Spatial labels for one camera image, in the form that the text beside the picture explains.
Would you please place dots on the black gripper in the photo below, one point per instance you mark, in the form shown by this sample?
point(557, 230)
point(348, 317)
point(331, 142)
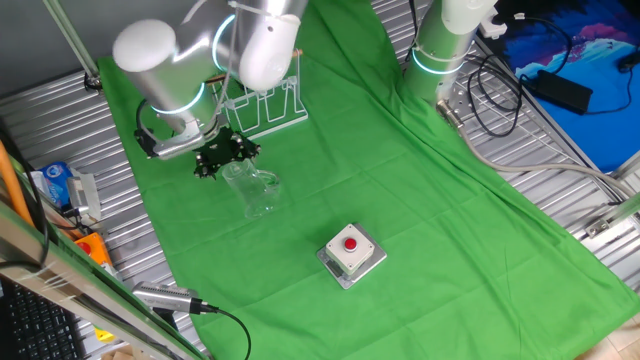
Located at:
point(224, 145)

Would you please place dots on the clear glass cup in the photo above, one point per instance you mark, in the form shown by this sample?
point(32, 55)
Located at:
point(250, 195)

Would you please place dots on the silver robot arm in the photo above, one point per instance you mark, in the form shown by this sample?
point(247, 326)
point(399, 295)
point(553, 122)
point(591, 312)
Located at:
point(160, 75)

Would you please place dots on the grey box small red button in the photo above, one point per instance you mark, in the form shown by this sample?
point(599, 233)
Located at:
point(350, 247)

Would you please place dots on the orange box red button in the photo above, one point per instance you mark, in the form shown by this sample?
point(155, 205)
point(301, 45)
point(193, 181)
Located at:
point(97, 250)

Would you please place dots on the blue tissue pack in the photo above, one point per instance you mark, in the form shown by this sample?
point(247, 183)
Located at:
point(55, 180)

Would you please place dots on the green cloth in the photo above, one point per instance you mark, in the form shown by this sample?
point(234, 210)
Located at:
point(400, 225)

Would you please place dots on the orange pole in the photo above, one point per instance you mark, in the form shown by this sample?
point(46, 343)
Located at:
point(12, 190)

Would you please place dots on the wooden blocks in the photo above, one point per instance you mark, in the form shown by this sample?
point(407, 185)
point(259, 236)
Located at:
point(117, 355)

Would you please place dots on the black keyboard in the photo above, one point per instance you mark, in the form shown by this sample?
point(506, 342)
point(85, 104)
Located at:
point(35, 330)

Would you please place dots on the white power plug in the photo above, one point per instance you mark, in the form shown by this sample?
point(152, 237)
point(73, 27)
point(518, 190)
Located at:
point(492, 27)

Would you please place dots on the black power adapter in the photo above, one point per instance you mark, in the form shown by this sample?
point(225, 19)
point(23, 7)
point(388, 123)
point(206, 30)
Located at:
point(565, 92)

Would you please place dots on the blue patterned mat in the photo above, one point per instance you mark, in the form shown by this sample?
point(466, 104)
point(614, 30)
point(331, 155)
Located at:
point(610, 130)

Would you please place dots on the black computer mouse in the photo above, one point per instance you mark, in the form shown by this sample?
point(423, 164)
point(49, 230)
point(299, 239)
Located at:
point(631, 62)

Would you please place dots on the silver depth camera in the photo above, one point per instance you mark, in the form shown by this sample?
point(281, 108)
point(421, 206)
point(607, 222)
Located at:
point(165, 297)

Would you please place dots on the ribbed silver camera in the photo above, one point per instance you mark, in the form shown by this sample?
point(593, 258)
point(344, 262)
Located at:
point(77, 192)

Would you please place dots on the black camera stand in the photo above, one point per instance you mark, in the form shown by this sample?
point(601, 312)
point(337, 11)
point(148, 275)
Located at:
point(167, 317)

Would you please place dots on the aluminium frame bar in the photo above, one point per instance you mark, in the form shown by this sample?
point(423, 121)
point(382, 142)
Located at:
point(70, 37)
point(60, 282)
point(607, 222)

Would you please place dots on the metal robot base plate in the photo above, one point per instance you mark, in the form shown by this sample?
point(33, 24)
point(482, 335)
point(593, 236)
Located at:
point(462, 100)

